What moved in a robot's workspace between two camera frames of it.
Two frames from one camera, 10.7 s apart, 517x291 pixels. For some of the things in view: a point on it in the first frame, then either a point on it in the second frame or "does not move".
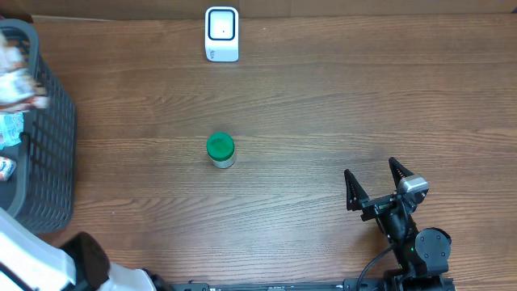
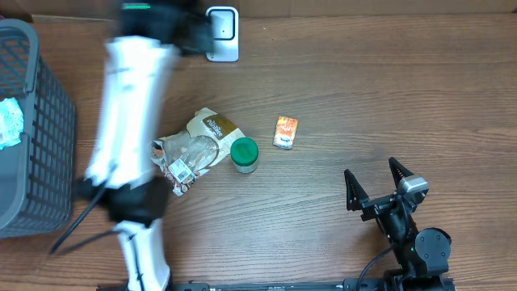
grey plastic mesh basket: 40,196 does not move
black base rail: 349,284 does not move
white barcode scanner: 222,34 does not move
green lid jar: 220,149 → 244,153
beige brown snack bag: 20,90 → 206,144
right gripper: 357,195 does not move
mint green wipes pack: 11,125 does not move
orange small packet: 6,167 → 285,132
